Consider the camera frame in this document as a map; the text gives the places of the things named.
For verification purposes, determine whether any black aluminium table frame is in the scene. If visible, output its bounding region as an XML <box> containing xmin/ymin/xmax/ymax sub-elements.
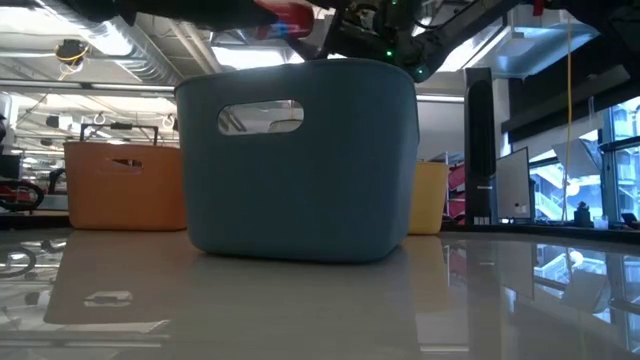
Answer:
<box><xmin>0</xmin><ymin>212</ymin><xmax>640</xmax><ymax>246</ymax></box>

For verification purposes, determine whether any white angled panel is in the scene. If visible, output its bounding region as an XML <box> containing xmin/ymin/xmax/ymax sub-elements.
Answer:
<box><xmin>551</xmin><ymin>138</ymin><xmax>604</xmax><ymax>179</ymax></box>

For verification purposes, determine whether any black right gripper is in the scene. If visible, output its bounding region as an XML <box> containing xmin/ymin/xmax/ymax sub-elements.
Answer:
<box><xmin>288</xmin><ymin>0</ymin><xmax>441</xmax><ymax>84</ymax></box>

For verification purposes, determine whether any red storage rack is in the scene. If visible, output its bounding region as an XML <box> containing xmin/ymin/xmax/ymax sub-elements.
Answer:
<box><xmin>446</xmin><ymin>162</ymin><xmax>467</xmax><ymax>220</ymax></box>

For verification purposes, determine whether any blue plastic bin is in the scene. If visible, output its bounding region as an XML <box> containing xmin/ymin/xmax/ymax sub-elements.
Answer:
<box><xmin>173</xmin><ymin>58</ymin><xmax>420</xmax><ymax>265</ymax></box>

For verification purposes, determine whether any yellow plastic bin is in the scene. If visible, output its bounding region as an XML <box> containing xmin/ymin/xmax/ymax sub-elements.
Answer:
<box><xmin>407</xmin><ymin>160</ymin><xmax>450</xmax><ymax>236</ymax></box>

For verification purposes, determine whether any red and black equipment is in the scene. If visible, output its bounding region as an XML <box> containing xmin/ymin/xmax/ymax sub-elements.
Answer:
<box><xmin>0</xmin><ymin>154</ymin><xmax>47</xmax><ymax>214</ymax></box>

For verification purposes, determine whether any small dark figurine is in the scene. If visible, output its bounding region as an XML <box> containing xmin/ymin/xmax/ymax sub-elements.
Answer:
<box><xmin>573</xmin><ymin>201</ymin><xmax>591</xmax><ymax>229</ymax></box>

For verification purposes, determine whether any orange plastic bin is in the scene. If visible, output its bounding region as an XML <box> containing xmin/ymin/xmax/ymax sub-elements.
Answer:
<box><xmin>63</xmin><ymin>141</ymin><xmax>188</xmax><ymax>232</ymax></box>

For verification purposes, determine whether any yellow cable coil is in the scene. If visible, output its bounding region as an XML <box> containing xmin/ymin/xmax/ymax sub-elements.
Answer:
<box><xmin>53</xmin><ymin>38</ymin><xmax>92</xmax><ymax>81</ymax></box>

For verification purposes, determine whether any tall black column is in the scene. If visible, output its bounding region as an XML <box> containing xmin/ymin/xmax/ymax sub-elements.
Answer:
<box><xmin>463</xmin><ymin>67</ymin><xmax>498</xmax><ymax>227</ymax></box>

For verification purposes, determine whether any white board panel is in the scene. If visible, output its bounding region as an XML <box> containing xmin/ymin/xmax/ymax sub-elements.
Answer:
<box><xmin>494</xmin><ymin>147</ymin><xmax>532</xmax><ymax>222</ymax></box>

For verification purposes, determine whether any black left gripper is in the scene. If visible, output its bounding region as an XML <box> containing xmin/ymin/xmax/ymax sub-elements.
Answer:
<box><xmin>74</xmin><ymin>0</ymin><xmax>280</xmax><ymax>31</ymax></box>

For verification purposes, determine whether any large silver spiral duct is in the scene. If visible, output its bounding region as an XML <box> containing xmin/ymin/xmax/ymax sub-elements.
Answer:
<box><xmin>39</xmin><ymin>0</ymin><xmax>184</xmax><ymax>86</ymax></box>

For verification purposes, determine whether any red soda can blue print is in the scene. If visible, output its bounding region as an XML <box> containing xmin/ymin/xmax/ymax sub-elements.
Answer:
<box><xmin>253</xmin><ymin>0</ymin><xmax>316</xmax><ymax>40</ymax></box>

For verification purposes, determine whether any long ceiling light strip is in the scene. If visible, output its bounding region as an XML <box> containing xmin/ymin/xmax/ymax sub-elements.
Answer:
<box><xmin>0</xmin><ymin>78</ymin><xmax>466</xmax><ymax>105</ymax></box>

